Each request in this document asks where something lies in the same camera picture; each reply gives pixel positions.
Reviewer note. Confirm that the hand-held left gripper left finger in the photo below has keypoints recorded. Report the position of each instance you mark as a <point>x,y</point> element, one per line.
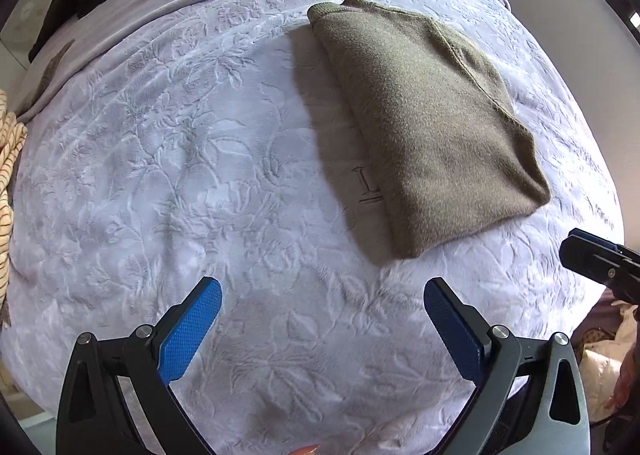
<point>192,330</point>

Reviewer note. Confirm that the person's left hand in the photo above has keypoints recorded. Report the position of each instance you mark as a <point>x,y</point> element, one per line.
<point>305,450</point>

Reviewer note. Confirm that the olive knit sweater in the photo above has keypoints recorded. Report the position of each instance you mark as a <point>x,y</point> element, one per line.
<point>430,125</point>

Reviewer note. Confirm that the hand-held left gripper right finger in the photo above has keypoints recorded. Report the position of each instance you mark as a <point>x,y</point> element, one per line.
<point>452,330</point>

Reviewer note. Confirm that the yellow striped garment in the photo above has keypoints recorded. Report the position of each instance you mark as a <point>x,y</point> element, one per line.
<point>7,170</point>

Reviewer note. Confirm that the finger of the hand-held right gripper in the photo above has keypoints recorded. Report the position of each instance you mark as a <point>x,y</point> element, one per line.
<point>600,265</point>

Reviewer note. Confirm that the patterned cream cloth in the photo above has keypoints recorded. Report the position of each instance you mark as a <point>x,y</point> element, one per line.
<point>602,360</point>

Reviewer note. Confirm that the lavender embossed blanket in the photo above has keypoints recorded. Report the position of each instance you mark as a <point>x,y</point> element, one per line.
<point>175,185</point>

